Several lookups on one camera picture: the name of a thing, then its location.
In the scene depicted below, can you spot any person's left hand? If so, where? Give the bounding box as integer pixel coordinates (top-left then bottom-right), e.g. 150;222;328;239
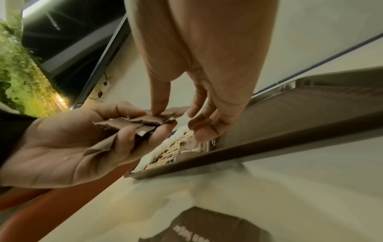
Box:
0;101;178;190

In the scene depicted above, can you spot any pile of brown sugar packets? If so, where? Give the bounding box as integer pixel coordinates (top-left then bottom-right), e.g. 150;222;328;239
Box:
140;206;270;242

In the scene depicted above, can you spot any green plant wall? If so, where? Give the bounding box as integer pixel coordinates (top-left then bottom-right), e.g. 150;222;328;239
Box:
0;14;70;118

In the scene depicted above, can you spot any handful of brown sugar packets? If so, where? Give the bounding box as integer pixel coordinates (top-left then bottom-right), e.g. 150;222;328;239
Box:
82;106;192;157

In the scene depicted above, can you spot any black wall television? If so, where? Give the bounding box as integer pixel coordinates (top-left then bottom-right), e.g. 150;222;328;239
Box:
20;0;131;109

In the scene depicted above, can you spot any brown plastic tray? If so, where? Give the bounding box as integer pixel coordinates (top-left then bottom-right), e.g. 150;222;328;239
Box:
124;67;383;181

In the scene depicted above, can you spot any red padded chair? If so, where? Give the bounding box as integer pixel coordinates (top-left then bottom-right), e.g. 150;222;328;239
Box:
0;163;132;242

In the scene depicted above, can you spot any row of white sachets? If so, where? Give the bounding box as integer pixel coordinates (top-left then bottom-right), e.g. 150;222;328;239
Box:
133;125;189;173

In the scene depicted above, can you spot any row of brown sugar packets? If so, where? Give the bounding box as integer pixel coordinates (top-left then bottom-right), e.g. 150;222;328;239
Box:
176;137;216;161

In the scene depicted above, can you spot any person's right hand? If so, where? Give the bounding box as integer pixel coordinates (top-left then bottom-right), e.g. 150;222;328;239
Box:
124;0;279;143

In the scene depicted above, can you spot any thin black wall cable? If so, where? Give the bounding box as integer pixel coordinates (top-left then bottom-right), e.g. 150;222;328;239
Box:
88;72;109;102

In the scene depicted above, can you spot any row of coffee stick packets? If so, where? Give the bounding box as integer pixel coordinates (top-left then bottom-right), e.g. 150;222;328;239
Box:
144;130;195;170

